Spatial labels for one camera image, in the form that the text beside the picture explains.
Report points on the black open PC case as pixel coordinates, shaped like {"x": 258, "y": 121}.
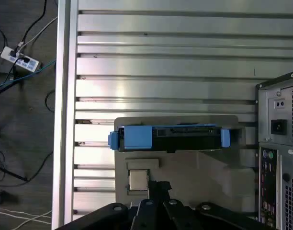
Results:
{"x": 275, "y": 153}

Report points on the grey parts rack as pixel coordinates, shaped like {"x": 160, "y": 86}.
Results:
{"x": 196, "y": 172}

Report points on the silver CPU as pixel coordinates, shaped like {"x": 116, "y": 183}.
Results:
{"x": 138, "y": 179}

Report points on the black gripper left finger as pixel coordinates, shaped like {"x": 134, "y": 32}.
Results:
{"x": 146, "y": 215}

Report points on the hard disk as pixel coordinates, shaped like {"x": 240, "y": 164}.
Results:
{"x": 184, "y": 141}

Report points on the white power strip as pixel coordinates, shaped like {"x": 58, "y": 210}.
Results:
{"x": 19, "y": 58}

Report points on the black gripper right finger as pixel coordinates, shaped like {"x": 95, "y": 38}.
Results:
{"x": 175, "y": 215}

